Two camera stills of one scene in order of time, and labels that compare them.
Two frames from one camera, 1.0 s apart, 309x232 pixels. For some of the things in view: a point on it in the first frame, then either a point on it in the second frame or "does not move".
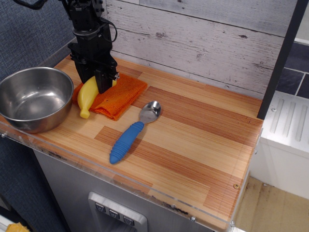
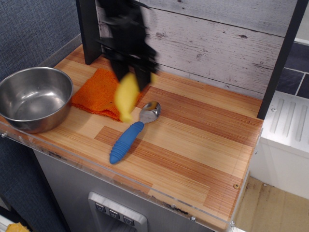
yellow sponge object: [17, 227] does not move
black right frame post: [283, 57] does not move
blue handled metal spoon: [148, 112] does not move
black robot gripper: [96, 52] -> [128, 40]
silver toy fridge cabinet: [91, 202] does not move
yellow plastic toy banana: [87, 94] -> [125, 92]
